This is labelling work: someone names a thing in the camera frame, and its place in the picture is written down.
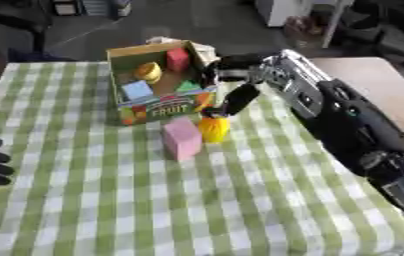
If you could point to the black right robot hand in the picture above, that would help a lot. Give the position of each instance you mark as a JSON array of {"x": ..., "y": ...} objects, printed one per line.
[{"x": 239, "y": 97}]

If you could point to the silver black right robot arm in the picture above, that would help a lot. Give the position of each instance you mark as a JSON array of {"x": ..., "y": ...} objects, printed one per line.
[{"x": 345, "y": 120}]

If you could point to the tan cardboard fruit box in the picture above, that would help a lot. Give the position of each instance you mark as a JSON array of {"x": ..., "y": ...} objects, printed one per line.
[{"x": 160, "y": 82}]

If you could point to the yellow toy fruit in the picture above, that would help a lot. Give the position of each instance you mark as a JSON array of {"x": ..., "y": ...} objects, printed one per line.
[{"x": 214, "y": 128}]

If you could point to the green triangular block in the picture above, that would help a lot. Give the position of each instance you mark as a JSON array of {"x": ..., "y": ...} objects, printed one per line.
[{"x": 188, "y": 86}]

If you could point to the pink block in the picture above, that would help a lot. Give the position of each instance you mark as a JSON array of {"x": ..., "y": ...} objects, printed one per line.
[{"x": 182, "y": 138}]

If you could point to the red block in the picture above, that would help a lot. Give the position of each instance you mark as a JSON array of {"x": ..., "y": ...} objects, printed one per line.
[{"x": 177, "y": 59}]

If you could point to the yellow round toy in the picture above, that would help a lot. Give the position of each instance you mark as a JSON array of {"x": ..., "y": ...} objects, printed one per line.
[{"x": 148, "y": 72}]

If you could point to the white cabinet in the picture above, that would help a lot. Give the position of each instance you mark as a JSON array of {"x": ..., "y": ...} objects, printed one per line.
[{"x": 282, "y": 11}]

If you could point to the blue block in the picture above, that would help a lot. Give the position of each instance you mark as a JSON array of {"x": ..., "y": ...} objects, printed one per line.
[{"x": 137, "y": 90}]

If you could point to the black office chair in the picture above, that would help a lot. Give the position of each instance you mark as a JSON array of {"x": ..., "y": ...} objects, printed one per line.
[{"x": 380, "y": 30}]

